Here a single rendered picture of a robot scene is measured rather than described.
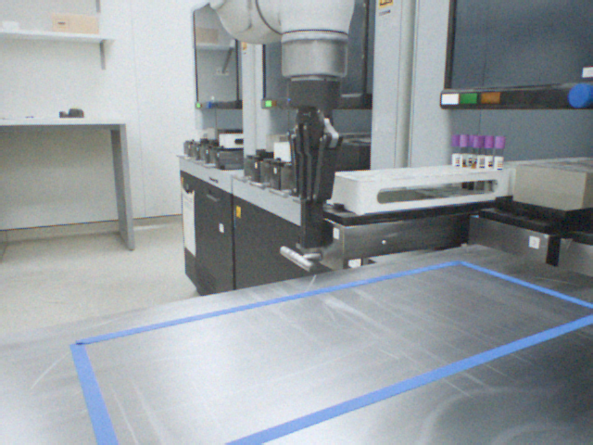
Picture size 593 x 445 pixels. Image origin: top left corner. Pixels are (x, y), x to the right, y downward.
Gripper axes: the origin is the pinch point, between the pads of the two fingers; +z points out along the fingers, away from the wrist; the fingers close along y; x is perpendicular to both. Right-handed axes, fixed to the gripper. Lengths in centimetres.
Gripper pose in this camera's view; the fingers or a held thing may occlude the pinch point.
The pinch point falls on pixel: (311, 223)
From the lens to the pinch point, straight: 73.1
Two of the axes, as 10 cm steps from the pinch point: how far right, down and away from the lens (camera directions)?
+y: -4.3, -2.0, 8.8
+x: -9.0, 0.8, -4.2
